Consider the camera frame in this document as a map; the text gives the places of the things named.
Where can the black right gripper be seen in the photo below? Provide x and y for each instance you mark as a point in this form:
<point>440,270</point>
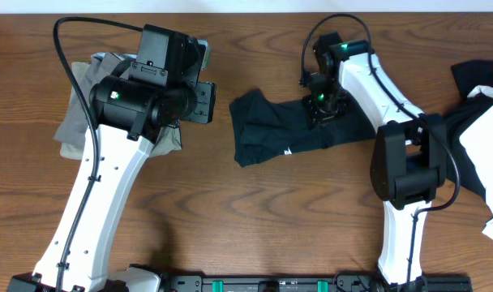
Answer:
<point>316,116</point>

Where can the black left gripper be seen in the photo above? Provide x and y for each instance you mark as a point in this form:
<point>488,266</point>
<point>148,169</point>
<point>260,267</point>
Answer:
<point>203,102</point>

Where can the black t-shirt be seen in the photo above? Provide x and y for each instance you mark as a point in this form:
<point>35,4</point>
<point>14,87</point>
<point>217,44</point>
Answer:
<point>264,130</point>

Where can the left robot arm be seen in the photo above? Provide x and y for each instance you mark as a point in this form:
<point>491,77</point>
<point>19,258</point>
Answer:
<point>125,113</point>

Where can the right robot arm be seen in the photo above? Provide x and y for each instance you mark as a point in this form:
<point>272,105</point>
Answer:
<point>409,157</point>

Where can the beige folded garment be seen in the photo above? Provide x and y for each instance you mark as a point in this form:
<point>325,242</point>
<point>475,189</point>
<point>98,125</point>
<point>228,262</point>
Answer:
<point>70,152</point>

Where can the black garment pile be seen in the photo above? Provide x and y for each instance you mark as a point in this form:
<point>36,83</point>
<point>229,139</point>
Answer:
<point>467,76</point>

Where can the white garment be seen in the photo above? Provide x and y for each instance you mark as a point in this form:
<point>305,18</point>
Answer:
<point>477,141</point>

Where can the black mounting rail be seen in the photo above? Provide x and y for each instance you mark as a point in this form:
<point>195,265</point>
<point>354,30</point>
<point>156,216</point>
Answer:
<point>267,284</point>

